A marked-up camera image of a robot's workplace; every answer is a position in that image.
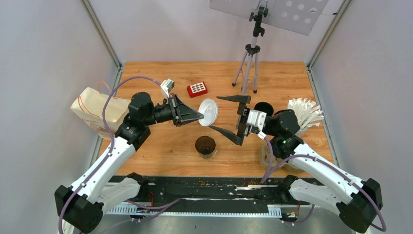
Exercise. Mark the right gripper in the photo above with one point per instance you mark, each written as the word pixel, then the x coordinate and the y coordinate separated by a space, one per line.
pixel 243 113

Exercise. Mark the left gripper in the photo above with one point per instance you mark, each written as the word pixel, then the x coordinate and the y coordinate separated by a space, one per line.
pixel 183 114

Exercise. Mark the white plastic cup lid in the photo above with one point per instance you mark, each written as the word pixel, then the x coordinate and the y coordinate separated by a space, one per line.
pixel 209 109

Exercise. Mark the brown coffee cup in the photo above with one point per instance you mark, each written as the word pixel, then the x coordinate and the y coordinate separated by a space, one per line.
pixel 205 146

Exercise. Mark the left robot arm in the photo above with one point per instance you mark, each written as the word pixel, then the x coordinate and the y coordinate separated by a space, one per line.
pixel 87 199

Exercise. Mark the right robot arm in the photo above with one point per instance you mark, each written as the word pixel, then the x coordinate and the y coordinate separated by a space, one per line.
pixel 356 201

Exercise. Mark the red white block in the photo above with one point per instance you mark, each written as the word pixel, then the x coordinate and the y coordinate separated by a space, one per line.
pixel 197 89

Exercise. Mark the cardboard cup carrier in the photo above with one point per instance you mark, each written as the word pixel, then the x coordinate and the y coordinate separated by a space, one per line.
pixel 265 157

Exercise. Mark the paper cup of straws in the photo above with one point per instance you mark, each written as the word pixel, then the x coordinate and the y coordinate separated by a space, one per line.
pixel 308 113

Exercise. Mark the tripod stand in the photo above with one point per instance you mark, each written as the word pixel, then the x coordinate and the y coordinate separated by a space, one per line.
pixel 252 52

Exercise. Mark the brown paper bag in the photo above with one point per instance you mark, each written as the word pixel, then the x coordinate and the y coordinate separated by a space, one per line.
pixel 89 107

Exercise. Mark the white perforated board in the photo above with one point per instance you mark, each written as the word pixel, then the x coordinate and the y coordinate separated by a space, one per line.
pixel 298 16

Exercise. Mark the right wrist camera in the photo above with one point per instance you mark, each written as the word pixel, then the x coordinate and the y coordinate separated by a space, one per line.
pixel 262 135

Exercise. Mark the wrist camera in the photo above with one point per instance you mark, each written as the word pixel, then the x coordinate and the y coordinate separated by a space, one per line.
pixel 166 87
pixel 262 135

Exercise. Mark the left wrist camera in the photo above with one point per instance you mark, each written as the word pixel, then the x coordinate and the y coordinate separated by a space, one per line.
pixel 166 87

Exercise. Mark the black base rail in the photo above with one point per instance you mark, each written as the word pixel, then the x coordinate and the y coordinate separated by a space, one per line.
pixel 218 196

